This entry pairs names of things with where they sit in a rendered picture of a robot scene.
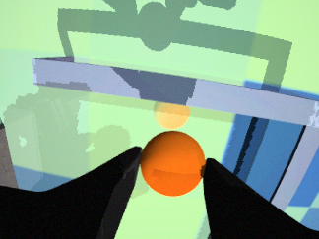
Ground low clear walls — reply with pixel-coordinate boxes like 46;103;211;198
48;56;319;202

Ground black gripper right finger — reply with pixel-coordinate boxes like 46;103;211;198
203;158;319;239

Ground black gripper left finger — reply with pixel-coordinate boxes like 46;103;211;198
0;146;143;239

